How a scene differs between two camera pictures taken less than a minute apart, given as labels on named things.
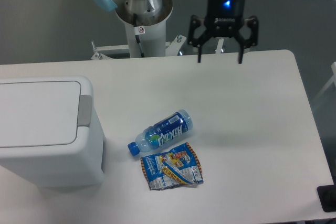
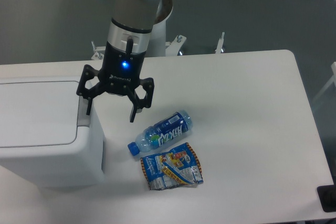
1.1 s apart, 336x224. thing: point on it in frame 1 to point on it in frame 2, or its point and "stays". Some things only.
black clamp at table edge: (327, 194) stays
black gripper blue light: (225, 14) to (119, 73)
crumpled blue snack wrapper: (179, 167) stays
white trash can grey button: (51, 134) stays
